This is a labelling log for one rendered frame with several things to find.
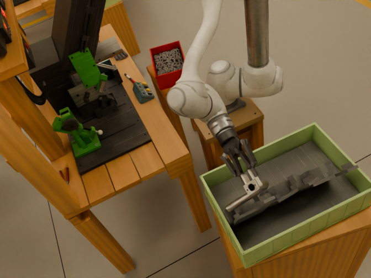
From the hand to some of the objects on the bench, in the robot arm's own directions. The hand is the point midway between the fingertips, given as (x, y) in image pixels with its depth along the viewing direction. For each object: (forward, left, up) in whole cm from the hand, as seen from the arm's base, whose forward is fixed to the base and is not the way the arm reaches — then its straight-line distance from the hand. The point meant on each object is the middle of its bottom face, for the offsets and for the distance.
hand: (251, 180), depth 124 cm
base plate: (+35, -126, -33) cm, 135 cm away
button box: (+6, -106, -34) cm, 111 cm away
